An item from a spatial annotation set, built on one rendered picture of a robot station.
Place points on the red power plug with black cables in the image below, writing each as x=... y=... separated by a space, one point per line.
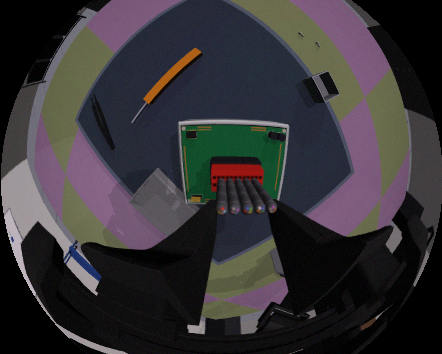
x=240 y=187

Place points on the dark blue work mat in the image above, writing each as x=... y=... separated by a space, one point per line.
x=246 y=72

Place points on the green circuit board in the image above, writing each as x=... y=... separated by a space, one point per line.
x=230 y=140

